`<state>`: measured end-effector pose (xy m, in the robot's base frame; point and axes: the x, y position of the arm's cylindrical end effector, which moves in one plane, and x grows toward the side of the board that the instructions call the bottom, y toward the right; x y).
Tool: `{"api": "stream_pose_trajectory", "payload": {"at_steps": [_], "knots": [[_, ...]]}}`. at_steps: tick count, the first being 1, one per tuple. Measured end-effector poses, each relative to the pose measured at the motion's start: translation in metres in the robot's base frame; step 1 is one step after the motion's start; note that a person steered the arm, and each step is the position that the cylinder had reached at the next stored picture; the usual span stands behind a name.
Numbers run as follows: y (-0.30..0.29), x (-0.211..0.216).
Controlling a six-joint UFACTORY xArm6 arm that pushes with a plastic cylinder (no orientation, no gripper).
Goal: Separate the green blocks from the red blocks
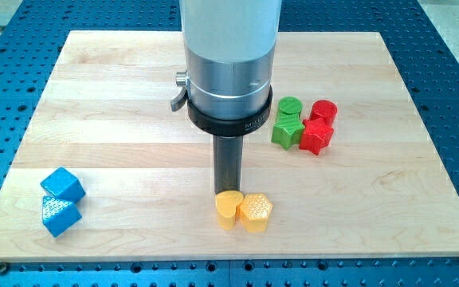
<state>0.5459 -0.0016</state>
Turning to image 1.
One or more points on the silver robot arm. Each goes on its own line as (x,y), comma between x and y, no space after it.
(229,48)

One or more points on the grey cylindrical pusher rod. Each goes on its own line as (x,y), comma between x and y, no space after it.
(227,163)

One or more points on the yellow heart block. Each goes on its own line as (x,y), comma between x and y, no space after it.
(226,204)

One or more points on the green star block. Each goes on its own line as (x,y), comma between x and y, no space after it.
(287,130)

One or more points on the yellow hexagon block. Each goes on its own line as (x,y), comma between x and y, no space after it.
(254,212)

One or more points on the green cylinder block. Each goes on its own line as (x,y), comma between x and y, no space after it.
(289,108)

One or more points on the red star block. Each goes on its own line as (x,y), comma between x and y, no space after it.
(316,135)

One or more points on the red cylinder block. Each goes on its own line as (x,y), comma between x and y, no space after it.
(324,109)

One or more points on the wooden board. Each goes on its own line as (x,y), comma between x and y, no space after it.
(378,190)

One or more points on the blue cube block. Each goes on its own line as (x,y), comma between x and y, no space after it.
(62,184)

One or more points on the blue triangle block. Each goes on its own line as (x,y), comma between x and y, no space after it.
(58,214)

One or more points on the blue perforated table plate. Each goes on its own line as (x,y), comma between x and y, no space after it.
(32,41)

